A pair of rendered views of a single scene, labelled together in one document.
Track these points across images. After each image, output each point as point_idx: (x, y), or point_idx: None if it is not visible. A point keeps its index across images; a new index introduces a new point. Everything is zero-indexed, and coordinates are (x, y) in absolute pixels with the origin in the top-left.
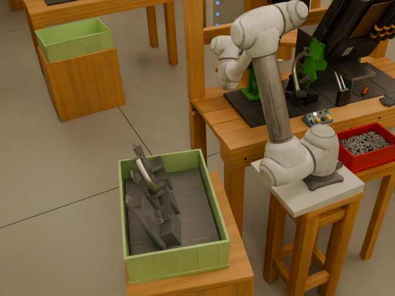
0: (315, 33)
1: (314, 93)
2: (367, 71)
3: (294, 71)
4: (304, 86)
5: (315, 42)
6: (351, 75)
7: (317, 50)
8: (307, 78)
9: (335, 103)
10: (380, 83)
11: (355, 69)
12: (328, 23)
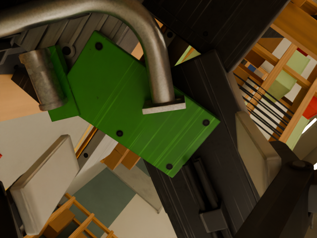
0: (232, 122)
1: (22, 49)
2: (111, 148)
3: (85, 8)
4: (33, 33)
5: (193, 136)
6: (87, 164)
7: (161, 140)
8: (40, 109)
9: (20, 71)
10: (126, 39)
11: (112, 139)
12: (235, 219)
